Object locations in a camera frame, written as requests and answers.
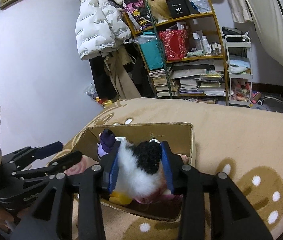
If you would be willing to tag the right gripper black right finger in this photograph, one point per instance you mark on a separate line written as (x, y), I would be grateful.
(231, 214)

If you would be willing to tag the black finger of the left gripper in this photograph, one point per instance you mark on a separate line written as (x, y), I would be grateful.
(27, 155)
(54, 167)

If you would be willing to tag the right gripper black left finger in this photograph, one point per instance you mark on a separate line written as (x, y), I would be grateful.
(50, 217)

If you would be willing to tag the pink swirl roll plush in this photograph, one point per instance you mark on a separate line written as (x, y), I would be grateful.
(81, 166)

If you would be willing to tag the white haired purple doll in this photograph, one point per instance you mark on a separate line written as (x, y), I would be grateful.
(106, 143)

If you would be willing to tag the pink plastic plush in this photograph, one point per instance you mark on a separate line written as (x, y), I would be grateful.
(138, 165)

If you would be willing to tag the person's left hand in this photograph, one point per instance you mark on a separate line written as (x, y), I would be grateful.
(7, 221)

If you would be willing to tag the beige patterned round rug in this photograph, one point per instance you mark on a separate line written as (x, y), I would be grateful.
(246, 144)

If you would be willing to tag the snack bags on floor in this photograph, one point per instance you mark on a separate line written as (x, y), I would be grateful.
(91, 91)

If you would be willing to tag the stack of books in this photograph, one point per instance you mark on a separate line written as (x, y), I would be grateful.
(192, 78)

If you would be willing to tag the white puffer jacket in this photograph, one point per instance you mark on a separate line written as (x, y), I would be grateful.
(100, 29)

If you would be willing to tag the teal storage bag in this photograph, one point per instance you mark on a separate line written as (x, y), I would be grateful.
(149, 47)

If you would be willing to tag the wooden shelf rack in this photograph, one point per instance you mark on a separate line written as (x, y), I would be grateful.
(205, 38)

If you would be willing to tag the red gift bag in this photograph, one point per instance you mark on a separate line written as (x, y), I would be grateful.
(176, 43)

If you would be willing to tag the white rolling cart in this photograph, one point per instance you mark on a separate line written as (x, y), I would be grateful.
(240, 70)

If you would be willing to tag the blonde wig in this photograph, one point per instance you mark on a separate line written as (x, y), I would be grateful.
(160, 10)

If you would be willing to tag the black box marked 40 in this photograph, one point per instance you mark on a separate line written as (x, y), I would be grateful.
(178, 8)

